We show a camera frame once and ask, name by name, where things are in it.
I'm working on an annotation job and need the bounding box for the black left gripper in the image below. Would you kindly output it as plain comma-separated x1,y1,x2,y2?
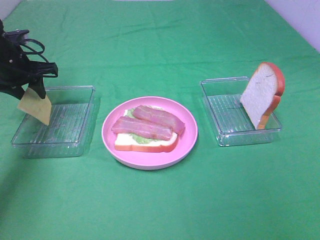
0,53,58,100

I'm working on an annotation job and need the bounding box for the yellow cheese slice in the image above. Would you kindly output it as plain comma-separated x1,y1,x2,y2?
17,87,52,126

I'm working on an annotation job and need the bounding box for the bacon strip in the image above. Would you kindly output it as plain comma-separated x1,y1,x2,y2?
132,105,185,135
111,116,177,141

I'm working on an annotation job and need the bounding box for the bread slice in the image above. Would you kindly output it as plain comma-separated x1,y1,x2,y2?
240,62,285,130
114,106,181,153

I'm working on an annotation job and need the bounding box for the green lettuce leaf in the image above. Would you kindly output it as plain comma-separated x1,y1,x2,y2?
123,108,154,144

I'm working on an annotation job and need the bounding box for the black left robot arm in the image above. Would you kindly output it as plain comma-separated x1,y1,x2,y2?
0,22,58,100

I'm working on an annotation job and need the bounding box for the clear left plastic container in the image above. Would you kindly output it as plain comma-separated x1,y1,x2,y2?
11,85,96,159

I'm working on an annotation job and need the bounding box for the clear plastic container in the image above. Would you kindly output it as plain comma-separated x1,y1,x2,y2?
200,76,282,147
11,85,96,159

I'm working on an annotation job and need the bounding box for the pink round plate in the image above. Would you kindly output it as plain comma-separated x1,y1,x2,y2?
101,96,198,170

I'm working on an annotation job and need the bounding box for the clear right plastic container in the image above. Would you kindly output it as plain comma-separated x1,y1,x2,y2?
200,76,282,147

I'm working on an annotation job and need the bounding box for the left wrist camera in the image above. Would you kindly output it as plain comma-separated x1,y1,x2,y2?
2,29,30,43

